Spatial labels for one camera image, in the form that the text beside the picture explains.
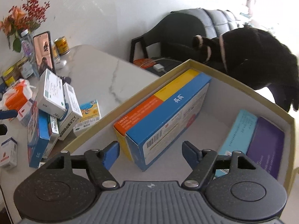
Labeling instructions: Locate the yellow orange medicine box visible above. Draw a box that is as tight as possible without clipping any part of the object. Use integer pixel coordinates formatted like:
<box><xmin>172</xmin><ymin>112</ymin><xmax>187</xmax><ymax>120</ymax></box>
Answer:
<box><xmin>113</xmin><ymin>69</ymin><xmax>199</xmax><ymax>161</ymax></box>

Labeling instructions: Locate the large blue medicine box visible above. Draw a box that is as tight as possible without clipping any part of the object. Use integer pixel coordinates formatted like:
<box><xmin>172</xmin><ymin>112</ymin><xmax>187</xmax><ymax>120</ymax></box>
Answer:
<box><xmin>27</xmin><ymin>101</ymin><xmax>59</xmax><ymax>168</ymax></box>
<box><xmin>126</xmin><ymin>72</ymin><xmax>211</xmax><ymax>171</ymax></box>

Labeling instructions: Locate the light blue medicine box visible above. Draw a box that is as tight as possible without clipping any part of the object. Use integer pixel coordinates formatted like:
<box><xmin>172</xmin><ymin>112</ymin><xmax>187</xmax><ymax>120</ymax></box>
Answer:
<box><xmin>213</xmin><ymin>109</ymin><xmax>259</xmax><ymax>178</ymax></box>

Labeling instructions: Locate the purple medicine box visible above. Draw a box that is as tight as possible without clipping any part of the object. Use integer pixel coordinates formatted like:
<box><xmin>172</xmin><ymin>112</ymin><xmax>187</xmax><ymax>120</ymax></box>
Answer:
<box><xmin>246</xmin><ymin>117</ymin><xmax>285</xmax><ymax>178</ymax></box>

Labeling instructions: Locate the orange tissue pack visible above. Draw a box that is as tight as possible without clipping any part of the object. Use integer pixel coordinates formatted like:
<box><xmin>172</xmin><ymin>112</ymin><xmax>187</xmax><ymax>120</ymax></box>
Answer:
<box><xmin>1</xmin><ymin>79</ymin><xmax>33</xmax><ymax>111</ymax></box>

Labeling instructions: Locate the white green medicine box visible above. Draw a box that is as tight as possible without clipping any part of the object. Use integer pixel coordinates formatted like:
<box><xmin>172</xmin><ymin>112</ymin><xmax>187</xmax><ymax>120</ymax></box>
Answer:
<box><xmin>36</xmin><ymin>69</ymin><xmax>66</xmax><ymax>118</ymax></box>

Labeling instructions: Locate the small white red medicine box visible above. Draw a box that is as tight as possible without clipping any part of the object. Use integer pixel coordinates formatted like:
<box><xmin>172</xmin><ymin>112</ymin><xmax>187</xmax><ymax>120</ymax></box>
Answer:
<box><xmin>0</xmin><ymin>137</ymin><xmax>17</xmax><ymax>170</ymax></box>

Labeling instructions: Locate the yellow cartoon medicine box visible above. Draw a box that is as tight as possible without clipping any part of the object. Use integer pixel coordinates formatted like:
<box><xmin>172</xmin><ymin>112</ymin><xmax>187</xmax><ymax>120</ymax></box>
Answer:
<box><xmin>73</xmin><ymin>100</ymin><xmax>102</xmax><ymax>136</ymax></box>

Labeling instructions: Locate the white blue rabbit medicine box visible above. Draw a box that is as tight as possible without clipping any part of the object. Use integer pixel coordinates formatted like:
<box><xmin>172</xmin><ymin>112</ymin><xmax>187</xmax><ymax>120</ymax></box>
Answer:
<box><xmin>58</xmin><ymin>83</ymin><xmax>83</xmax><ymax>141</ymax></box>

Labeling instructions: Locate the large tan cardboard box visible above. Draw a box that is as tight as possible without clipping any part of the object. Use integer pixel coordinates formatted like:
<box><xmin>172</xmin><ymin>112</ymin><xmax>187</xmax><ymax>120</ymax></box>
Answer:
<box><xmin>65</xmin><ymin>60</ymin><xmax>296</xmax><ymax>192</ymax></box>

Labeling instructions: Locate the clear water bottle vase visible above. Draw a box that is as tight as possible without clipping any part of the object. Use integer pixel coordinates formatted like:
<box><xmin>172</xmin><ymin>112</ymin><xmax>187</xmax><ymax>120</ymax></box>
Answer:
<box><xmin>21</xmin><ymin>29</ymin><xmax>40</xmax><ymax>78</ymax></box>

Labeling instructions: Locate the smartphone on stand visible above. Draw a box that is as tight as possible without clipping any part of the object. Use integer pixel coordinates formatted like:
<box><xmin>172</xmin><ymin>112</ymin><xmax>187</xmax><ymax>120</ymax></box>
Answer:
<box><xmin>33</xmin><ymin>31</ymin><xmax>55</xmax><ymax>76</ymax></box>

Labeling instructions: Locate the orange red flower bouquet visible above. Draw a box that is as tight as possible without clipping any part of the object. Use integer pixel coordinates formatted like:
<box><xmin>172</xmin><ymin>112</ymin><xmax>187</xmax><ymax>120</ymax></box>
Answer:
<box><xmin>1</xmin><ymin>0</ymin><xmax>50</xmax><ymax>53</ymax></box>

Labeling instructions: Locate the black fluffy coat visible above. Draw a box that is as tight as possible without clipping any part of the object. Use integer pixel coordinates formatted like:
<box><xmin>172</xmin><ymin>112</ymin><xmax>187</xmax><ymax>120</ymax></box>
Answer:
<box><xmin>192</xmin><ymin>25</ymin><xmax>298</xmax><ymax>112</ymax></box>

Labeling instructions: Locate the black dining chair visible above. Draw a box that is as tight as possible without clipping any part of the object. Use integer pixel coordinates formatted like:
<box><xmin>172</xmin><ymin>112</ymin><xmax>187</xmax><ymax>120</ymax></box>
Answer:
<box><xmin>129</xmin><ymin>12</ymin><xmax>206</xmax><ymax>63</ymax></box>

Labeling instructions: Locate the grey sofa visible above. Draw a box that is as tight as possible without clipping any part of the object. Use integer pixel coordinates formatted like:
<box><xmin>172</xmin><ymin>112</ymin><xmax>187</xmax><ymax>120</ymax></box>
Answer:
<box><xmin>172</xmin><ymin>8</ymin><xmax>243</xmax><ymax>38</ymax></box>

